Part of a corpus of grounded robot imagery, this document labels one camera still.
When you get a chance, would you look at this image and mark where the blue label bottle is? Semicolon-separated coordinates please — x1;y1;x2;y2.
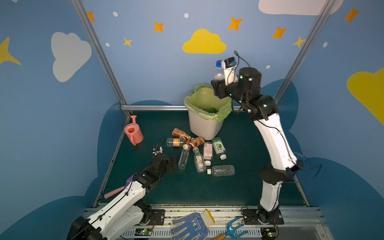
213;60;225;81

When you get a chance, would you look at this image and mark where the green plastic bottle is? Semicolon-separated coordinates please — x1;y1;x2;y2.
205;108;218;114

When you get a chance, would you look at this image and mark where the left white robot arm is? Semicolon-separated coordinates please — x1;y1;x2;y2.
67;153;177;240

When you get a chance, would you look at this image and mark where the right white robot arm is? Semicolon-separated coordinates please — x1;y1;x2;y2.
211;67;299;215

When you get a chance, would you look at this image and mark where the green bin liner bag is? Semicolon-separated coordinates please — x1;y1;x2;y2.
184;84;232;122

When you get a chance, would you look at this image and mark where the white plastic waste bin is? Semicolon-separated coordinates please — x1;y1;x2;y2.
188;111;224;140

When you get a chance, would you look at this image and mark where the clear bottle orange label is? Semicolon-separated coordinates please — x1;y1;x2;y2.
166;138;188;147

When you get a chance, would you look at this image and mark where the brown label bottle far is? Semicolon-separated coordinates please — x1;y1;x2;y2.
172;128;192;141

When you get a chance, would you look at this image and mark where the clear bottle green neck label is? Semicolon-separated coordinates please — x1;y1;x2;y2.
193;147;207;173

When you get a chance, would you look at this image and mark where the pink toy watering can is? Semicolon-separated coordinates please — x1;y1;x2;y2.
124;116;144;146

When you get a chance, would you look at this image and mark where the brown bottle white cap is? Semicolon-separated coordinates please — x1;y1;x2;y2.
183;137;205;150

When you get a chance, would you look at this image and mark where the clear bottle pink label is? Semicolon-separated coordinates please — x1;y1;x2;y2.
203;142;213;167

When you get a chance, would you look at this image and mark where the clear bottle lime label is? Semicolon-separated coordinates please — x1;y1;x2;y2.
212;137;227;161

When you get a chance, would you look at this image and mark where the purple toy shovel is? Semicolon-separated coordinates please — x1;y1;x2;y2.
104;175;134;199

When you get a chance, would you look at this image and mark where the clear ribbed unlabelled bottle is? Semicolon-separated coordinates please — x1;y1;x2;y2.
207;165;236;177

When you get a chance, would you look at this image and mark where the left green circuit board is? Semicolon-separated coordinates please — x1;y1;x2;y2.
134;229;153;237

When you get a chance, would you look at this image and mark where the green circuit board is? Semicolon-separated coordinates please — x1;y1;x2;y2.
134;229;153;237
260;228;279;240

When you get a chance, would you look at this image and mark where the blue dotted work glove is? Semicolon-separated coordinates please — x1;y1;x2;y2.
171;209;215;240

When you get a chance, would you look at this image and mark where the teal toy garden fork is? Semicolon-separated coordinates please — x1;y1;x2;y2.
209;217;249;240

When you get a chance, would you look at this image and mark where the clear blue plastic cup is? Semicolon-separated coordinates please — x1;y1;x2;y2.
294;152;309;170

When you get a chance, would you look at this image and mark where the right green circuit board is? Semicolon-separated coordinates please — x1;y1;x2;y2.
260;228;279;240

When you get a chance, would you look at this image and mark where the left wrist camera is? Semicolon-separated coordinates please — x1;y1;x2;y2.
153;146;163;156

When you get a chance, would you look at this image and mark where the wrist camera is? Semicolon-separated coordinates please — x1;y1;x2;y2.
153;146;163;156
222;57;238;86

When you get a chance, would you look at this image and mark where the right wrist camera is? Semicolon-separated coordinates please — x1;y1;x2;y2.
222;57;238;86

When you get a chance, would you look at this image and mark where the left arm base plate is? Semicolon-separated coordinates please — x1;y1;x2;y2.
140;209;166;226

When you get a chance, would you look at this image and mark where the horizontal aluminium frame bar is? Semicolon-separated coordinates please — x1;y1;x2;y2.
121;105;187;111

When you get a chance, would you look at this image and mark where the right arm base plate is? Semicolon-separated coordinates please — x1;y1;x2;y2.
240;207;284;225

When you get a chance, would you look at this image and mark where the right aluminium frame post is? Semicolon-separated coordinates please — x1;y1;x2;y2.
274;0;336;105

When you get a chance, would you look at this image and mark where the aluminium frame post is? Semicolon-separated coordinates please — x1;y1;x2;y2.
71;0;131;118
274;0;336;105

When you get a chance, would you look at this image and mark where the left aluminium frame post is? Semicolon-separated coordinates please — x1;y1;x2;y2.
71;0;131;118

